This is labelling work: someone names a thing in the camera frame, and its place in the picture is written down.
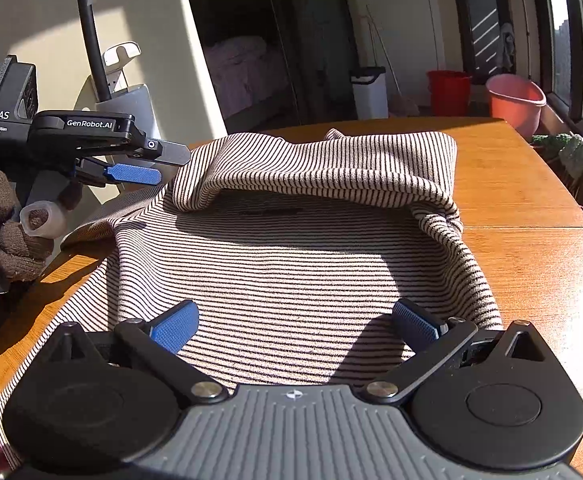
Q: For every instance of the red bucket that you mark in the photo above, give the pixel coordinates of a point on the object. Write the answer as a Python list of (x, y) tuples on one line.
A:
[(447, 95)]

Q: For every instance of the white trash bin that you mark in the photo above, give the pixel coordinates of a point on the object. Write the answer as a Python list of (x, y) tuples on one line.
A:
[(370, 95)]

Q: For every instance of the green potted plant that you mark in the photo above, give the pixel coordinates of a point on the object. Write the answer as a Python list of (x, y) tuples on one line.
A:
[(569, 147)]

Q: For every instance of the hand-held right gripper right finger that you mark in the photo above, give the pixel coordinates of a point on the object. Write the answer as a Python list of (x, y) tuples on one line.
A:
[(414, 327)]

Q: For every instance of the white wall holder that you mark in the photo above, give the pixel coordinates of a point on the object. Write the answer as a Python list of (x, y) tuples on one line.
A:
[(120, 57)]

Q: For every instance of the striped knit garment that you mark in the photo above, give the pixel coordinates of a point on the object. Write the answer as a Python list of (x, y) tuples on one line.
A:
[(281, 270)]

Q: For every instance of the person's left hand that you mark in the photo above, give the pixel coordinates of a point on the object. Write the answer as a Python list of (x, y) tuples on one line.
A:
[(19, 255)]

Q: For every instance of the dark sliding door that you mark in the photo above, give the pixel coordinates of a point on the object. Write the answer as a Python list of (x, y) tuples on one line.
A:
[(316, 35)]

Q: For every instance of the broom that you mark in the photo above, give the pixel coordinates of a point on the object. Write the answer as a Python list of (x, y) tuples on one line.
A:
[(404, 102)]

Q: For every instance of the hanging grey cloth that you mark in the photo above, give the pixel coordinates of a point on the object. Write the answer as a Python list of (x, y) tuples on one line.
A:
[(508, 45)]

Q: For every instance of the bed with pink bedding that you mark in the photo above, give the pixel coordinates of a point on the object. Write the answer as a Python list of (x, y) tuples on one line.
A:
[(241, 75)]

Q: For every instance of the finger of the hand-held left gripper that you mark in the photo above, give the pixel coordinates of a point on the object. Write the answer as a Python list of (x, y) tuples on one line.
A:
[(164, 152), (134, 174)]

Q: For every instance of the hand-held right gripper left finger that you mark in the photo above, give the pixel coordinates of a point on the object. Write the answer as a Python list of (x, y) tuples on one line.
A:
[(175, 329)]

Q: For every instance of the pink plastic basin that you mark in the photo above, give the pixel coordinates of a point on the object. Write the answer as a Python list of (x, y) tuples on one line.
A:
[(514, 110)]

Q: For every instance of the dark framed glass door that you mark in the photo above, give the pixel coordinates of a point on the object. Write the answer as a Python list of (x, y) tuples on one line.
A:
[(479, 20)]

